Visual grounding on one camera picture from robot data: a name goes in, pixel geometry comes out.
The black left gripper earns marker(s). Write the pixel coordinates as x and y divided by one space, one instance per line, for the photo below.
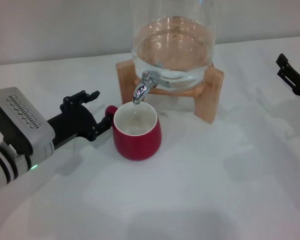
72 122

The chrome faucet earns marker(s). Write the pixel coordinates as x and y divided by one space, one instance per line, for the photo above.
143 88

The red ceramic cup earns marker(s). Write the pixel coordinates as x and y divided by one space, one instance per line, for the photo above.
137 147

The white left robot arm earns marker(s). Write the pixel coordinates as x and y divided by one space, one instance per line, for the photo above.
2 167

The wooden dispenser stand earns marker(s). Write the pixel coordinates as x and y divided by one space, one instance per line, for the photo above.
126 80

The glass water dispenser jar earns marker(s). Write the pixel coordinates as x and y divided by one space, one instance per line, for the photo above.
172 45

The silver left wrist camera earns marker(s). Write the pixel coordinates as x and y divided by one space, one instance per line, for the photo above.
22 112

